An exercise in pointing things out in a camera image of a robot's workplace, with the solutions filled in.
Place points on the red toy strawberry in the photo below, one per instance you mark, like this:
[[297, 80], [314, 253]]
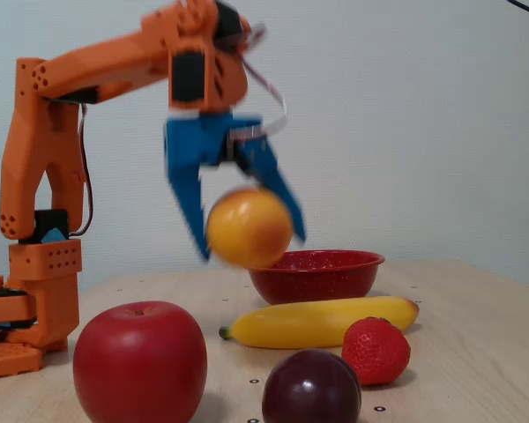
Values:
[[374, 352]]

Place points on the red speckled enamel bowl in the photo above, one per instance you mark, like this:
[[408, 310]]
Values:
[[317, 282]]

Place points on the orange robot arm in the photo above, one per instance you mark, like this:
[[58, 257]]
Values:
[[39, 145]]

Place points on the dark purple toy plum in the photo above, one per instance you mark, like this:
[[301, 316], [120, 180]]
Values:
[[310, 390]]

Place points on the red toy apple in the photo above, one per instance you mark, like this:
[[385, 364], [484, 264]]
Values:
[[139, 365]]

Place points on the yellow orange toy peach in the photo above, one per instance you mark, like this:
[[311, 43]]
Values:
[[249, 229]]

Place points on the blue gripper with motor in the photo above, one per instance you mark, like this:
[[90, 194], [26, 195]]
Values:
[[197, 142]]

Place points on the yellow toy banana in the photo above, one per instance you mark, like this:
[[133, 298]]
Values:
[[300, 326]]

